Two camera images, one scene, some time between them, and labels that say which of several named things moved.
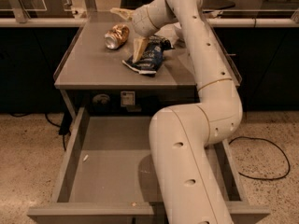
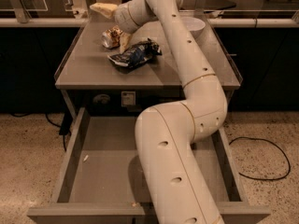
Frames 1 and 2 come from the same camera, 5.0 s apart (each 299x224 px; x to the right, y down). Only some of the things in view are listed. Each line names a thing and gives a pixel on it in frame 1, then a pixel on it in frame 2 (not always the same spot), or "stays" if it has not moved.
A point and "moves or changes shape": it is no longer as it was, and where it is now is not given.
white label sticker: [127, 98] stays
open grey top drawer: [108, 175] stays
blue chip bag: [152, 56] moves or changes shape
